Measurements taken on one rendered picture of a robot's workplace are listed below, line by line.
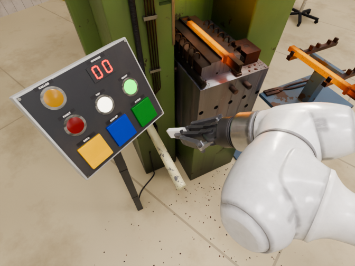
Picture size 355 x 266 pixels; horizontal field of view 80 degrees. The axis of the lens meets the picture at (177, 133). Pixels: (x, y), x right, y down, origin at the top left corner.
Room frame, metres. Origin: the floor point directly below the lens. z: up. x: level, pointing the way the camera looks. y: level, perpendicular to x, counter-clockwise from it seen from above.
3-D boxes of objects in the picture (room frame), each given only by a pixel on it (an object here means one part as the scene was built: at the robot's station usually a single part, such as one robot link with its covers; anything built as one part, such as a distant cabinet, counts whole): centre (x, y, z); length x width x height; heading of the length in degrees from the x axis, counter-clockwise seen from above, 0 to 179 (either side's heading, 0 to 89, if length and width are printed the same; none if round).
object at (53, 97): (0.39, 0.31, 1.16); 0.05 x 0.03 x 0.04; 116
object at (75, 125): (0.36, 0.27, 1.09); 0.05 x 0.03 x 0.04; 116
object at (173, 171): (0.58, 0.08, 0.62); 0.44 x 0.05 x 0.05; 26
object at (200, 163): (1.03, -0.15, 0.23); 0.56 x 0.38 x 0.47; 26
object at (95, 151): (0.33, 0.24, 1.01); 0.07 x 0.05 x 0.07; 141
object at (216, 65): (1.00, -0.10, 0.96); 0.42 x 0.20 x 0.09; 26
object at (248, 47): (0.94, -0.33, 0.95); 0.12 x 0.09 x 0.07; 26
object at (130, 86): (0.51, 0.15, 1.09); 0.05 x 0.03 x 0.04; 116
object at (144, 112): (0.49, 0.11, 1.01); 0.07 x 0.05 x 0.07; 141
